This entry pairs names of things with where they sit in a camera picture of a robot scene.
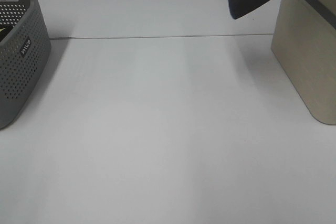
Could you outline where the beige plastic storage bin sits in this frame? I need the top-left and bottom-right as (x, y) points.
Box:
(271, 0), (335, 125)

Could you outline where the grey perforated plastic basket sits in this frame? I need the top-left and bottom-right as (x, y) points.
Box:
(1, 0), (51, 129)

